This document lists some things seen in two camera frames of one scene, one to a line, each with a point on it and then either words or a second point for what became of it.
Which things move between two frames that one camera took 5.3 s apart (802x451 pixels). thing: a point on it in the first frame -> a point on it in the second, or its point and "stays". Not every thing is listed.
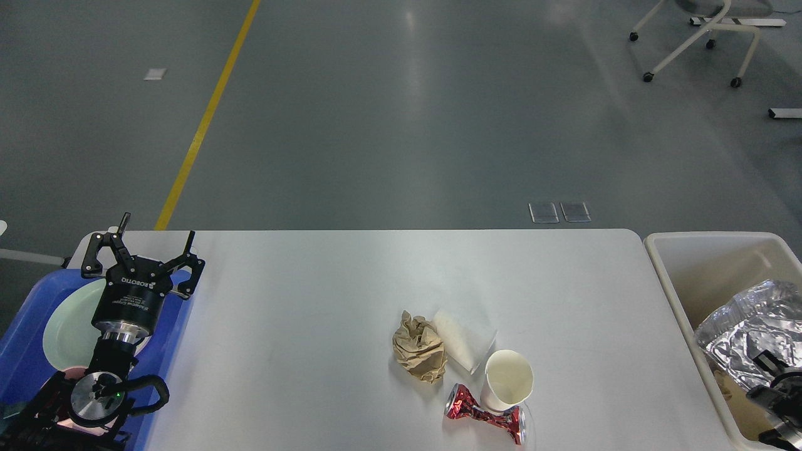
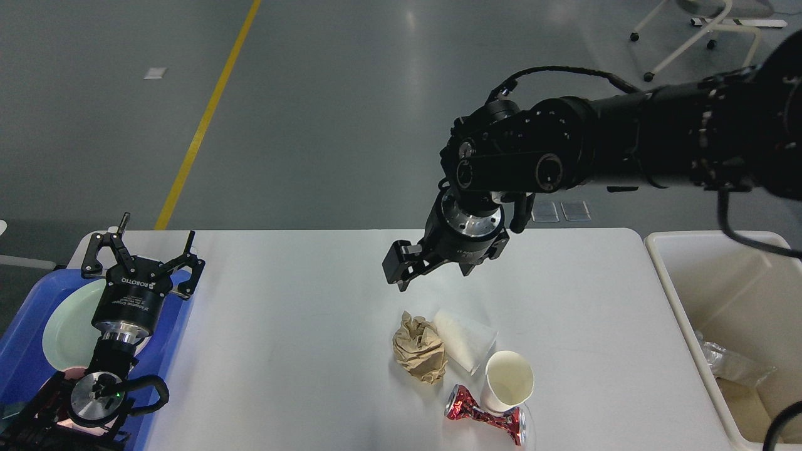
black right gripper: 784,393 -> 450,236
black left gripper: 134,290 stays
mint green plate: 70,338 stays
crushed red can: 461,403 stays
